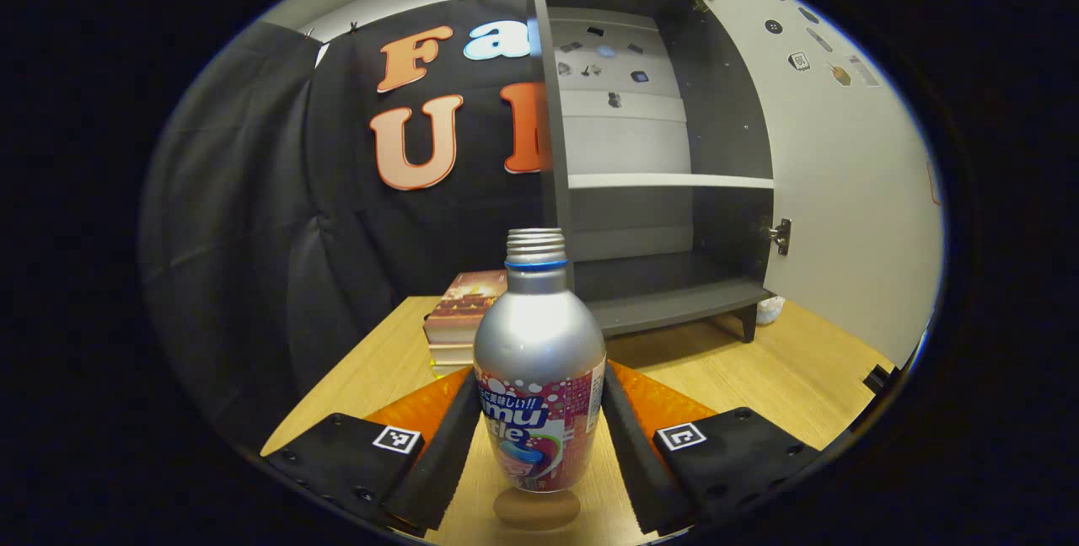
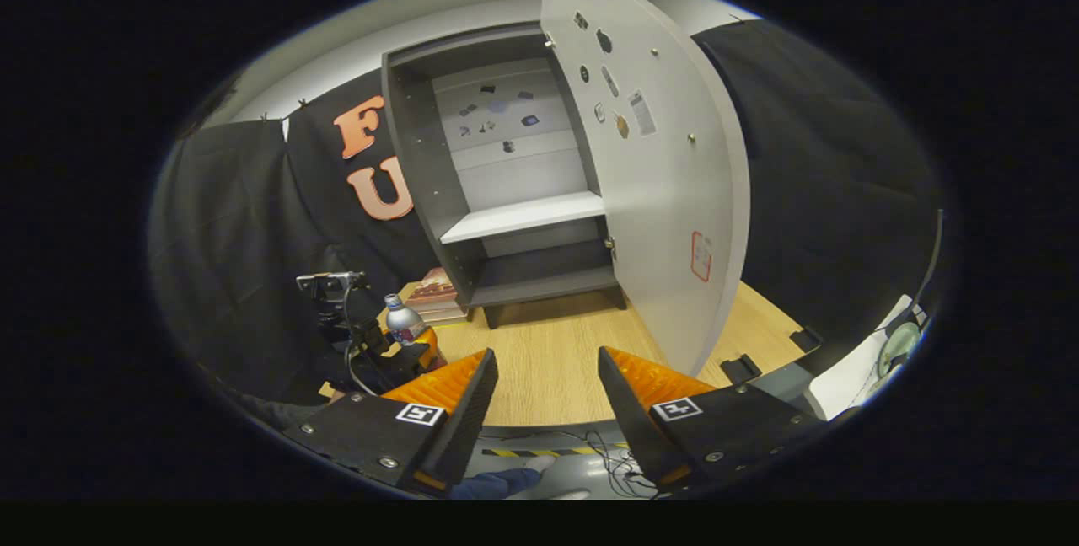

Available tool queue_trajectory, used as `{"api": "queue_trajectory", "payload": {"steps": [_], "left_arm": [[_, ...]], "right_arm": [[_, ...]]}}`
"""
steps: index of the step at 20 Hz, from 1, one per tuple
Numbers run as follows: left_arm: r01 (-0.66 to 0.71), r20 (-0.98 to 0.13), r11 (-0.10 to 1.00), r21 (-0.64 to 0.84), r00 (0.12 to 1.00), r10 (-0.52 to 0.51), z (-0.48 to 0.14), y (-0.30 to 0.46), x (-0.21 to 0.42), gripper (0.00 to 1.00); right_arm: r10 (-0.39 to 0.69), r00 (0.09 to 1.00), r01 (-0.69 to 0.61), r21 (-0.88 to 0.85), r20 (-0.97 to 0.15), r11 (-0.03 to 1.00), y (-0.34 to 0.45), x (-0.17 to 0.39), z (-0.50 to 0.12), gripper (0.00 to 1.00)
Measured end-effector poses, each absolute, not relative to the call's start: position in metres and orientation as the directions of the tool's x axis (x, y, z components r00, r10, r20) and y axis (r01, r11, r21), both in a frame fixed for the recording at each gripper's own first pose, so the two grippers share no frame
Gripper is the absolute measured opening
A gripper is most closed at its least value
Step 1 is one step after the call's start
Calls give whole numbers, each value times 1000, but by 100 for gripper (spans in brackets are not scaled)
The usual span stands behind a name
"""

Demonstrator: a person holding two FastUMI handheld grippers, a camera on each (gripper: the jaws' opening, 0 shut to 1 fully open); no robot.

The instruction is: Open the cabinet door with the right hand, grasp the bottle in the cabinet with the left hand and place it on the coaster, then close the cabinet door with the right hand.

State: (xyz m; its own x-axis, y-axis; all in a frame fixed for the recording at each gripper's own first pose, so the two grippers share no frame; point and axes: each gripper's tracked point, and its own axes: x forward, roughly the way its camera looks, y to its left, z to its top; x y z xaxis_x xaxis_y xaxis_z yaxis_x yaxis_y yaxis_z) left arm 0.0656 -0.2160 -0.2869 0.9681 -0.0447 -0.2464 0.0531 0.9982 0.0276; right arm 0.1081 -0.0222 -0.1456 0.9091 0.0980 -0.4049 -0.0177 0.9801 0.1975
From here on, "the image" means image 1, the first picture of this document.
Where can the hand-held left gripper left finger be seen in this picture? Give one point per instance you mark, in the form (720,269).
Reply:
(438,462)

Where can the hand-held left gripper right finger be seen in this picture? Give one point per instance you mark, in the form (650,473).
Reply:
(636,462)

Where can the round brown coaster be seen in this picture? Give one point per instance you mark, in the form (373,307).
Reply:
(537,514)

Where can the silver bottle with red label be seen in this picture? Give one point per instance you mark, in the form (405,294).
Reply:
(539,335)

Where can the white cabinet door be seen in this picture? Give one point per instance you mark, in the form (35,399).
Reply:
(843,192)

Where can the tan paperback book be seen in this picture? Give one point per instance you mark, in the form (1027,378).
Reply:
(451,354)

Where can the brown cover book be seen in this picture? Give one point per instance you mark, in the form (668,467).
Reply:
(468,302)

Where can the small white lump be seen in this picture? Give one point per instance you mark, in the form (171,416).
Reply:
(770,310)

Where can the black backdrop cloth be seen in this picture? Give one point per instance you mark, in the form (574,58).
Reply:
(236,234)

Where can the black table edge bracket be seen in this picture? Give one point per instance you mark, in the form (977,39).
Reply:
(878,377)

